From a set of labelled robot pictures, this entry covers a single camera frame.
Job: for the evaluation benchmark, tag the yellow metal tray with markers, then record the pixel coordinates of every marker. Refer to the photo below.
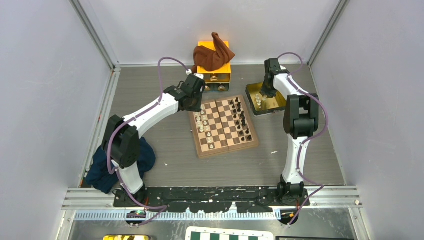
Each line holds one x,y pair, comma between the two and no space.
261,105

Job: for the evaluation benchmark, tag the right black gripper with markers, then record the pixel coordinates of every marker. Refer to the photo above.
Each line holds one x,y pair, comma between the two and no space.
264,91

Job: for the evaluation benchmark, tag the brown cloth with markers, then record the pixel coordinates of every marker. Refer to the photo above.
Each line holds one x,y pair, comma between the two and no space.
212,55

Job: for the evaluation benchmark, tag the green white chess mat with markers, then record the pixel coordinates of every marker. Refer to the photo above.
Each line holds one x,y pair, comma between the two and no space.
207,233

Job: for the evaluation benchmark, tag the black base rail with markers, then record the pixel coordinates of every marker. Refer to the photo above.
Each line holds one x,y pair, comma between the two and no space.
210,200

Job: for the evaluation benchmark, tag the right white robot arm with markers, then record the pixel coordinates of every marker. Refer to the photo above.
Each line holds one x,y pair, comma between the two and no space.
300,122

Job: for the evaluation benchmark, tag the dark blue cloth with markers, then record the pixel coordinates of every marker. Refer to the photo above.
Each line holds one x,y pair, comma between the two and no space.
98,175

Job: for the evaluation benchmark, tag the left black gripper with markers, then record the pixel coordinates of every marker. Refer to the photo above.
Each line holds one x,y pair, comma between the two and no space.
197,108

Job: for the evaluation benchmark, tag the yellow drawer box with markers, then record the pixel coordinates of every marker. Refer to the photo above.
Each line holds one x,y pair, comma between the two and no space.
218,80

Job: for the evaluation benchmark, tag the wooden chess board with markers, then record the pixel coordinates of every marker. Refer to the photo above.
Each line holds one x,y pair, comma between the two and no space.
228,122

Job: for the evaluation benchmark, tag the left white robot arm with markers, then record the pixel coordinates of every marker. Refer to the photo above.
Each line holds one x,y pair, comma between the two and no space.
121,140

